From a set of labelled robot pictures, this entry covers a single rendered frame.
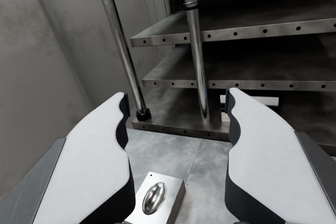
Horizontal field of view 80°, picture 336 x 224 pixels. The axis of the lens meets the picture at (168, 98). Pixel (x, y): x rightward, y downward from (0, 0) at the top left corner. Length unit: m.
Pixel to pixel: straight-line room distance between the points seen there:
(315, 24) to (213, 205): 0.76
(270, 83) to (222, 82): 0.22
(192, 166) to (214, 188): 0.14
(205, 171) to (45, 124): 1.68
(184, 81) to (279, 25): 0.50
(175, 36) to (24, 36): 1.44
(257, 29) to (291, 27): 0.12
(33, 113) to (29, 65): 0.42
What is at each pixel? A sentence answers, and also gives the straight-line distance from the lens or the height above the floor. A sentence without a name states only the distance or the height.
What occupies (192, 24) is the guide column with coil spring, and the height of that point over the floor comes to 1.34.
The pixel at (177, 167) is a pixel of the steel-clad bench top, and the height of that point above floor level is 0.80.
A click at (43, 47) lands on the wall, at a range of 2.20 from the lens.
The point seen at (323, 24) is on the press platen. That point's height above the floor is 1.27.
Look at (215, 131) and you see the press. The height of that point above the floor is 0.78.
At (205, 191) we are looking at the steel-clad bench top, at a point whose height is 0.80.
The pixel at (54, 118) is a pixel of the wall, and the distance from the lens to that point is 2.27.
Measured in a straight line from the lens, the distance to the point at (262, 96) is 1.07.
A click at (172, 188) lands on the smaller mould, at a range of 0.81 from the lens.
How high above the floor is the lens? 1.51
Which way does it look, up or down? 29 degrees down
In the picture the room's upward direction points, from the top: 13 degrees counter-clockwise
